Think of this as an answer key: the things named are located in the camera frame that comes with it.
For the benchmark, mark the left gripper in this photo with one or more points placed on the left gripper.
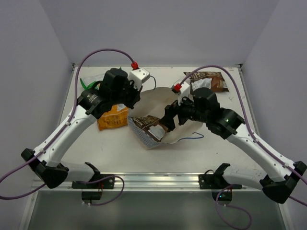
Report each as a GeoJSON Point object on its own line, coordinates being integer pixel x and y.
{"type": "Point", "coordinates": [134, 95]}

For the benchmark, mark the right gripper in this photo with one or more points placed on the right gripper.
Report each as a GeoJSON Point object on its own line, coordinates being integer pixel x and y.
{"type": "Point", "coordinates": [171, 110]}

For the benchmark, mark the blue checkered paper bag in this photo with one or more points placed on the blue checkered paper bag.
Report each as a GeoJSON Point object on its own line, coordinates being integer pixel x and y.
{"type": "Point", "coordinates": [153, 102]}

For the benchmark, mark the orange chips bag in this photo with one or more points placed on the orange chips bag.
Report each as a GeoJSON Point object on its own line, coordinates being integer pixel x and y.
{"type": "Point", "coordinates": [115, 118]}

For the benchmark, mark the green cassava chips bag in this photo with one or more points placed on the green cassava chips bag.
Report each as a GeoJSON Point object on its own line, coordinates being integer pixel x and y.
{"type": "Point", "coordinates": [89, 75]}

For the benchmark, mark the brown kettle chips bag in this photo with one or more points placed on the brown kettle chips bag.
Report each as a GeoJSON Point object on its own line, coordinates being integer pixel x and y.
{"type": "Point", "coordinates": [208, 79]}
{"type": "Point", "coordinates": [151, 126]}

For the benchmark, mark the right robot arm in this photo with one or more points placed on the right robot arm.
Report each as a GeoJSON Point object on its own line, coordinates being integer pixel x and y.
{"type": "Point", "coordinates": [278, 176]}

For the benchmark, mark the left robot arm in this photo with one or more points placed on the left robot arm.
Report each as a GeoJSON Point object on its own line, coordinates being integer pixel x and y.
{"type": "Point", "coordinates": [116, 87]}

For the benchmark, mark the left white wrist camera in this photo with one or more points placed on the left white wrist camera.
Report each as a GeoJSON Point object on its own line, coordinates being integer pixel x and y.
{"type": "Point", "coordinates": [138, 76]}

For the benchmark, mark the aluminium front rail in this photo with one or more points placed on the aluminium front rail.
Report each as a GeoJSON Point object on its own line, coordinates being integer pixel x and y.
{"type": "Point", "coordinates": [153, 180]}

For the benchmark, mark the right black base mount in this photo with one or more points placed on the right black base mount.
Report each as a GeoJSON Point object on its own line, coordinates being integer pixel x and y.
{"type": "Point", "coordinates": [208, 180]}

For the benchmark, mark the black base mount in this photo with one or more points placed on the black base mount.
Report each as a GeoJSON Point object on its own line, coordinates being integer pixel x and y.
{"type": "Point", "coordinates": [92, 189]}
{"type": "Point", "coordinates": [208, 180]}

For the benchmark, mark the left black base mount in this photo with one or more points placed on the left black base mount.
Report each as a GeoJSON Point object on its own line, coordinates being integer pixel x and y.
{"type": "Point", "coordinates": [92, 189]}

